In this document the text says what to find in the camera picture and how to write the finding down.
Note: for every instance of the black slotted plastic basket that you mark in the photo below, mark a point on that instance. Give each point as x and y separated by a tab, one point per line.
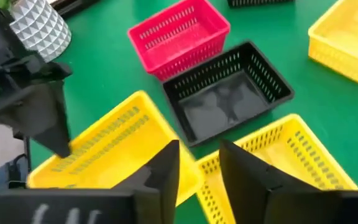
222	105
253	2

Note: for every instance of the succulent in white pot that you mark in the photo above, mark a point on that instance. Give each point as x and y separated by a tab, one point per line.
39	28

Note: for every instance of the yellow slotted plastic basket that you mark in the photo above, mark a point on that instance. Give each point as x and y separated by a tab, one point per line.
343	40
120	161
272	152

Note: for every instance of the red slotted plastic basket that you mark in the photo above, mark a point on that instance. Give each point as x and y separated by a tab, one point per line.
172	40
194	59

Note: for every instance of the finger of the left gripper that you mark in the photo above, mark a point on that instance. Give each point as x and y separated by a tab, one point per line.
47	124

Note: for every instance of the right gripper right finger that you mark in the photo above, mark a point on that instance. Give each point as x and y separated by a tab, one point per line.
247	180

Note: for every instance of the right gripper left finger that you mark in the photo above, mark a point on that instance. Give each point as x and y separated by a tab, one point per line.
163	174

